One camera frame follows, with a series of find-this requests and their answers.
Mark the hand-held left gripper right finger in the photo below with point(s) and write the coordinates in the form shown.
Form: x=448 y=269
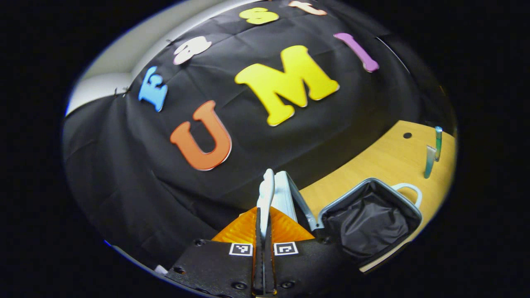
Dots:
x=270 y=265

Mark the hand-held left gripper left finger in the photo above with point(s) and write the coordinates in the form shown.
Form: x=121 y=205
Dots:
x=258 y=265

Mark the light blue suitcase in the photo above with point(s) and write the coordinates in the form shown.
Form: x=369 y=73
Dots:
x=368 y=223

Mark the teal squeeze tube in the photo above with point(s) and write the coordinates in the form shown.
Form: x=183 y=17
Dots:
x=429 y=163

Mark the blue capped glass bottle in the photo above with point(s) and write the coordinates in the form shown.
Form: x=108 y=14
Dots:
x=438 y=142

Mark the black backdrop cloth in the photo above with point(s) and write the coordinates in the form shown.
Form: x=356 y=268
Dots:
x=124 y=165

